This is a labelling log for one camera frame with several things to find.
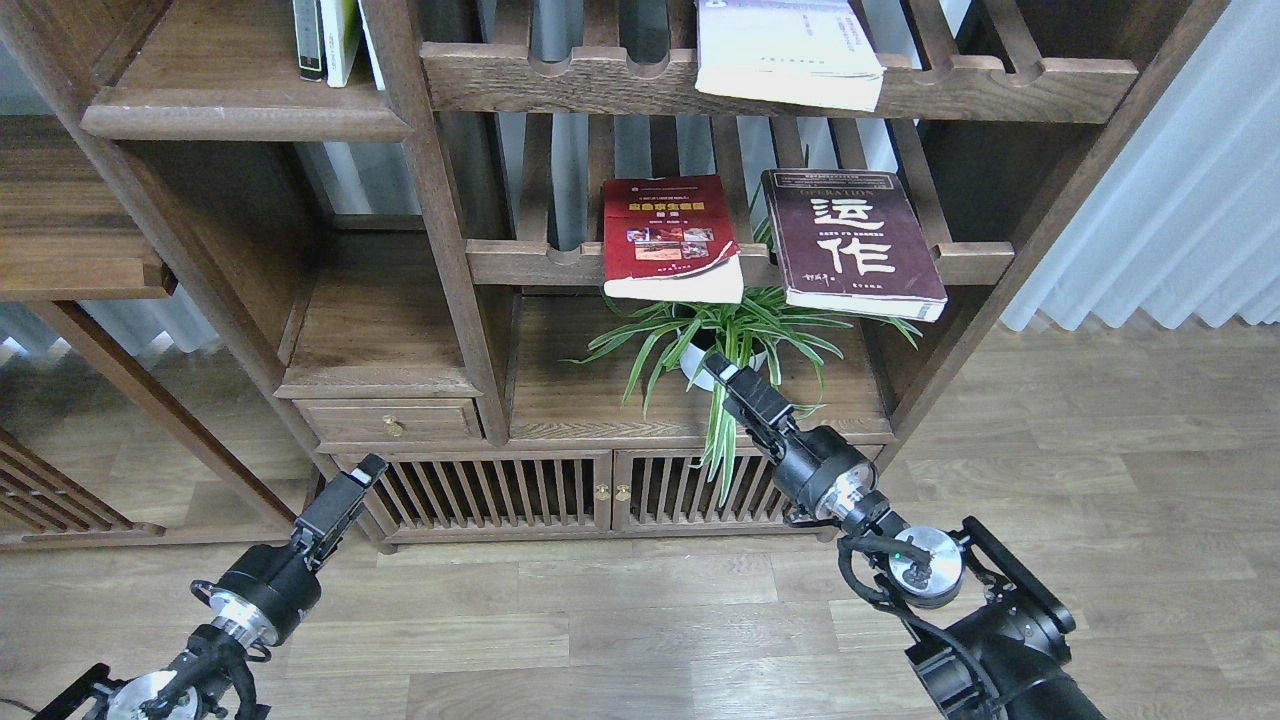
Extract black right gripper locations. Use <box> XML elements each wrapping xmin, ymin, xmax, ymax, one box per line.
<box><xmin>700</xmin><ymin>351</ymin><xmax>879</xmax><ymax>521</ymax></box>

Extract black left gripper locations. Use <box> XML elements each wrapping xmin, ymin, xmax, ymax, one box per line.
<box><xmin>205</xmin><ymin>454</ymin><xmax>388</xmax><ymax>646</ymax></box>

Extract dark red Chinese book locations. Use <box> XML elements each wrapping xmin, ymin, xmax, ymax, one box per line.
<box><xmin>762</xmin><ymin>169</ymin><xmax>947</xmax><ymax>322</ymax></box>

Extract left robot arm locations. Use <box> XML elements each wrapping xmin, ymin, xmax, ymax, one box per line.
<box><xmin>35</xmin><ymin>454</ymin><xmax>388</xmax><ymax>719</ymax></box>

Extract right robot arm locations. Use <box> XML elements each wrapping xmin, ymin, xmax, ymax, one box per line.
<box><xmin>705</xmin><ymin>354</ymin><xmax>1101</xmax><ymax>719</ymax></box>

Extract white plant pot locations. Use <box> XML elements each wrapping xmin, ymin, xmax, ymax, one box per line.
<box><xmin>678</xmin><ymin>329</ymin><xmax>768</xmax><ymax>392</ymax></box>

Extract spider plant leaves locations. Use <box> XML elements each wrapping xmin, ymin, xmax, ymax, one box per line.
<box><xmin>570</xmin><ymin>286</ymin><xmax>922</xmax><ymax>506</ymax></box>

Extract brass drawer knob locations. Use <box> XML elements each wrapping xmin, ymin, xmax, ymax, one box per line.
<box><xmin>383</xmin><ymin>414</ymin><xmax>404</xmax><ymax>438</ymax></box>

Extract red paperback book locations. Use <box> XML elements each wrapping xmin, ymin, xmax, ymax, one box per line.
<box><xmin>603</xmin><ymin>176</ymin><xmax>744</xmax><ymax>304</ymax></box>

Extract dark wooden bookshelf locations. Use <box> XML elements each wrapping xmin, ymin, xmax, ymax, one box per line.
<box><xmin>3</xmin><ymin>1</ymin><xmax>1228</xmax><ymax>544</ymax></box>

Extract white open book top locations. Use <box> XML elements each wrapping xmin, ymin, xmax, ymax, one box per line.
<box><xmin>695</xmin><ymin>1</ymin><xmax>884</xmax><ymax>111</ymax></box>

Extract dark spine upright book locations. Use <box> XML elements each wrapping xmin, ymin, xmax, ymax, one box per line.
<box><xmin>292</xmin><ymin>0</ymin><xmax>326</xmax><ymax>82</ymax></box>

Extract white curtain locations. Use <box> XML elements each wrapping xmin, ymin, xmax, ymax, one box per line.
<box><xmin>1001</xmin><ymin>1</ymin><xmax>1279</xmax><ymax>331</ymax></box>

